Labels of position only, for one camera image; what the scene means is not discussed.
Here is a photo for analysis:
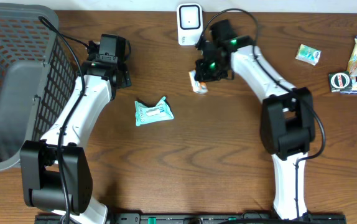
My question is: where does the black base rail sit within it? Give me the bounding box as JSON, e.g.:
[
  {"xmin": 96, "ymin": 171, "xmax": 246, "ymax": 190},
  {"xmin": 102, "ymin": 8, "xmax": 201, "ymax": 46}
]
[{"xmin": 34, "ymin": 212, "xmax": 348, "ymax": 224}]

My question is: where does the white barcode scanner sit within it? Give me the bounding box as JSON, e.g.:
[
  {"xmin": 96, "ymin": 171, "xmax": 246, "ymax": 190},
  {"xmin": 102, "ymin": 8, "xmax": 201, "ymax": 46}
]
[{"xmin": 176, "ymin": 3, "xmax": 203, "ymax": 46}]

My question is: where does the grey plastic mesh basket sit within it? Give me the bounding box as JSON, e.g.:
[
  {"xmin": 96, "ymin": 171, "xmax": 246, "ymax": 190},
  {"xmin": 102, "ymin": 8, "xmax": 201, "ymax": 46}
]
[{"xmin": 0, "ymin": 3, "xmax": 77, "ymax": 171}]

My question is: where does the teal wet wipes pack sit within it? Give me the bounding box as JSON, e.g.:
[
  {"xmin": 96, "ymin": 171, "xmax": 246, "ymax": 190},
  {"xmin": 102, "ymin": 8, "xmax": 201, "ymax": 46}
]
[{"xmin": 134, "ymin": 96, "xmax": 174, "ymax": 126}]

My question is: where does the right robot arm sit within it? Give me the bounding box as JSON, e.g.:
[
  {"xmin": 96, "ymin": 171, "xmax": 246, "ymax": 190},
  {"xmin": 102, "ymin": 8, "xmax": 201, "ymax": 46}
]
[{"xmin": 195, "ymin": 19, "xmax": 315, "ymax": 221}]

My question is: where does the orange tissue pack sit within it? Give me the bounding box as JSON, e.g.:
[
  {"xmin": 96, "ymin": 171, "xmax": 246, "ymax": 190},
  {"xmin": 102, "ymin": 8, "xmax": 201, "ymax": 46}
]
[{"xmin": 188, "ymin": 70, "xmax": 208, "ymax": 94}]

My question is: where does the teal tissue pack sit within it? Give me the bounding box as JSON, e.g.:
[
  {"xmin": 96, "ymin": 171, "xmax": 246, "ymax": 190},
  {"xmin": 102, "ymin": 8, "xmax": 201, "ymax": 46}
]
[{"xmin": 295, "ymin": 44, "xmax": 321, "ymax": 65}]

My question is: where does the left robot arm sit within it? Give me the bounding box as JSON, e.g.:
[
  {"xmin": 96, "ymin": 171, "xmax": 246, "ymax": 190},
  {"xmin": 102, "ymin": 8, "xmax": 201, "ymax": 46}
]
[{"xmin": 20, "ymin": 34, "xmax": 131, "ymax": 223}]

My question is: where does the dark green round-label box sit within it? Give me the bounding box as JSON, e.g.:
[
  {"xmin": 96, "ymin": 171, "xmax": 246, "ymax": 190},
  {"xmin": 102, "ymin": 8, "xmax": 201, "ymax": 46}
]
[{"xmin": 328, "ymin": 71, "xmax": 352, "ymax": 93}]

